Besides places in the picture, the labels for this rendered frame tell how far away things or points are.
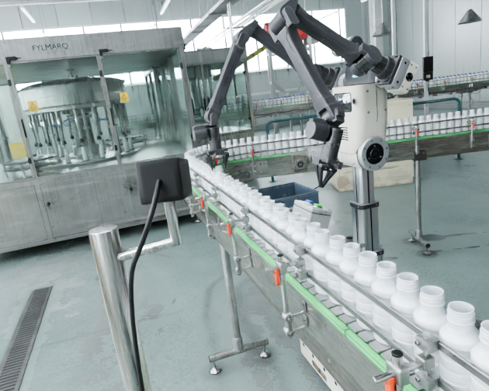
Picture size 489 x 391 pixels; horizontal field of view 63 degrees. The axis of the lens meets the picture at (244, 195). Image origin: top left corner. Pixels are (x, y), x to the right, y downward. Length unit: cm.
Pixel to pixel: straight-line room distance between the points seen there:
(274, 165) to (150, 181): 296
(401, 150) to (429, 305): 290
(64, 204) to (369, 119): 384
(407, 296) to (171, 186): 51
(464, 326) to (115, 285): 51
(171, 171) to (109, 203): 455
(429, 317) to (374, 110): 126
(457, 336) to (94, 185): 452
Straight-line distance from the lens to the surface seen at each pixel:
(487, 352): 68
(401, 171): 611
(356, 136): 187
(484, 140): 389
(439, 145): 371
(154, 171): 43
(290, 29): 149
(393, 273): 83
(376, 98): 189
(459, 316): 70
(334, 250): 97
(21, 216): 508
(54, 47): 491
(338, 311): 100
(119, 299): 53
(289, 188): 252
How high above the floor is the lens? 152
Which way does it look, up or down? 14 degrees down
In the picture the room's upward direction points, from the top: 7 degrees counter-clockwise
